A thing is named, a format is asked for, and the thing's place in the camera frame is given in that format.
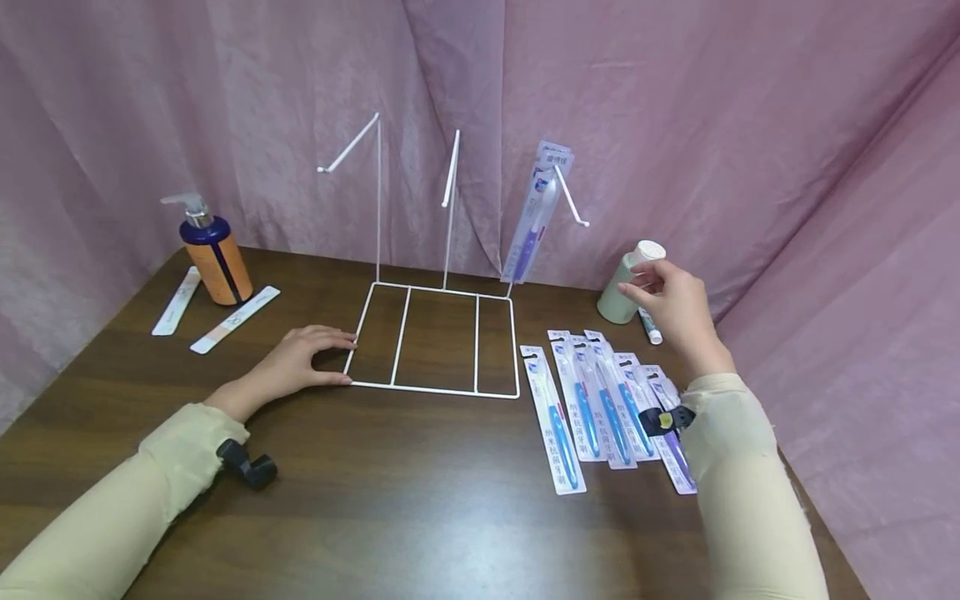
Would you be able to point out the person's left hand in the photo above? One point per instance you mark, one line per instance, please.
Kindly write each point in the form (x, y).
(281, 367)

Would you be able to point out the person's right hand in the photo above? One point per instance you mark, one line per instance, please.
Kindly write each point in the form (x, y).
(682, 321)

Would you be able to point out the person's right fingers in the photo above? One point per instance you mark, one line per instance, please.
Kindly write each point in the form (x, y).
(654, 272)

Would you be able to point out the person's left thumb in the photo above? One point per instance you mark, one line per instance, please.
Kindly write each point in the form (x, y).
(330, 379)

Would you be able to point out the person's right thumb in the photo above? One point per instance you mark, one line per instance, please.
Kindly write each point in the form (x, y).
(636, 293)

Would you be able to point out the person's left index finger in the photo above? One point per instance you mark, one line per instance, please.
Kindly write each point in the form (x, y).
(336, 338)

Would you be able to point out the person's left forearm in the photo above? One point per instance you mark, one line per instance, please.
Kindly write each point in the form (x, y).
(112, 517)

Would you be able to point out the person's right forearm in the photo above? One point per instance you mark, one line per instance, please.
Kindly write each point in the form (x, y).
(750, 492)

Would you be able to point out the pale green white-capped bottle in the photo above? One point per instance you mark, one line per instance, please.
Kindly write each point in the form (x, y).
(615, 304)

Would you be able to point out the small white tube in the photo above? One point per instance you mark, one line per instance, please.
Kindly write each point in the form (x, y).
(651, 327)

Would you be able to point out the long white toothpaste box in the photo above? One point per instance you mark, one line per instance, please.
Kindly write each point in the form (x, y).
(234, 320)
(176, 302)

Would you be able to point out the purple toothbrush blister pack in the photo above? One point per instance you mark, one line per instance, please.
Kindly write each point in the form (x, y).
(529, 240)

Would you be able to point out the row of toothbrush packs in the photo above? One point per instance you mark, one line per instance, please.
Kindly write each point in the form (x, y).
(589, 417)

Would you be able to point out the orange and blue pump bottle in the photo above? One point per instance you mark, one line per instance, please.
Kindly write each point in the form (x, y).
(221, 267)

